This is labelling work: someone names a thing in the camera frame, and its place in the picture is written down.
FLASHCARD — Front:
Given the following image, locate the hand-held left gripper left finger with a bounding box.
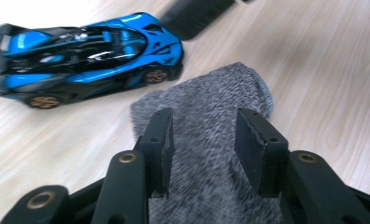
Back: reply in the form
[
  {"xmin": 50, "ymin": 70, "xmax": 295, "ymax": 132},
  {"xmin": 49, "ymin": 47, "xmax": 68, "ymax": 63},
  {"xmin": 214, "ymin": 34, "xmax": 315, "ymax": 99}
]
[{"xmin": 134, "ymin": 106, "xmax": 176, "ymax": 199}]

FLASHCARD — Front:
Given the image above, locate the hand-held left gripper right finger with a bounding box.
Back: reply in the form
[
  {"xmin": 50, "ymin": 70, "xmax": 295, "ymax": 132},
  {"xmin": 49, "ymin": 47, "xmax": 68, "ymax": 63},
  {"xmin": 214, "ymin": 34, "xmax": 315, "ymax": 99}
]
[{"xmin": 234, "ymin": 106, "xmax": 290, "ymax": 199}]

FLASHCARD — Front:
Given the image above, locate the blue toy car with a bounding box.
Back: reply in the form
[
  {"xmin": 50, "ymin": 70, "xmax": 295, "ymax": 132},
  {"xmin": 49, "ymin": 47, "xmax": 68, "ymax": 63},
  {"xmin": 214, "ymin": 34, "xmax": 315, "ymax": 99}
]
[{"xmin": 0, "ymin": 11, "xmax": 185, "ymax": 110}]

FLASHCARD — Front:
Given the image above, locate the grey cloth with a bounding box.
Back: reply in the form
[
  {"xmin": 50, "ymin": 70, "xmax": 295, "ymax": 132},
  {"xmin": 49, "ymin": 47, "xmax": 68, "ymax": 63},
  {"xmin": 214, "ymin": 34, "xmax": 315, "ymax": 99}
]
[{"xmin": 129, "ymin": 61, "xmax": 285, "ymax": 224}]

